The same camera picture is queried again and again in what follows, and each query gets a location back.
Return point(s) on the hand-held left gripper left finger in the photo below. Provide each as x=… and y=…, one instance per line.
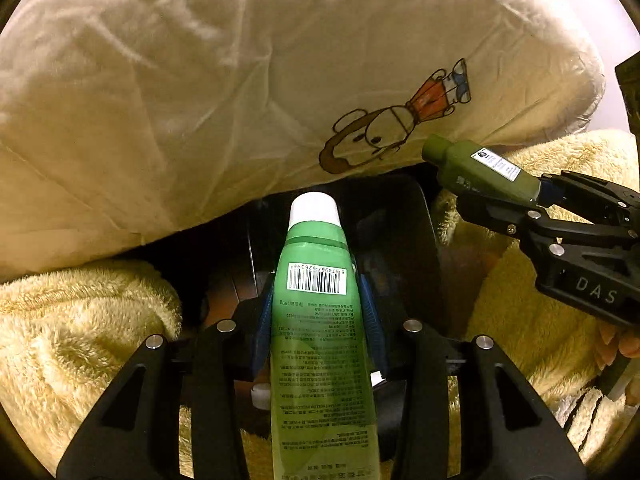
x=262, y=330

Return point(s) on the dark box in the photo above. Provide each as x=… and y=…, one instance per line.
x=631, y=95

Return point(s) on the olive green bottle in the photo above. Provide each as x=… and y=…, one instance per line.
x=480, y=170

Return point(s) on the person's right hand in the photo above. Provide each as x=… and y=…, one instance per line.
x=622, y=347

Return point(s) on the yellow fluffy blanket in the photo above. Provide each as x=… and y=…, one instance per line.
x=75, y=335

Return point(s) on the green tube white cap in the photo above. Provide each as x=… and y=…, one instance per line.
x=315, y=360

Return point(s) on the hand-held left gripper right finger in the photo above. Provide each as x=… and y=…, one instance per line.
x=375, y=330

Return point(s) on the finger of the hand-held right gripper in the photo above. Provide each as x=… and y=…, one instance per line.
x=590, y=195
x=500, y=217

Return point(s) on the small white cap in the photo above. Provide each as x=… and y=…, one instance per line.
x=261, y=396

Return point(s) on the cream cartoon print quilt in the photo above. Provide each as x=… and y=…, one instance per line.
x=200, y=100

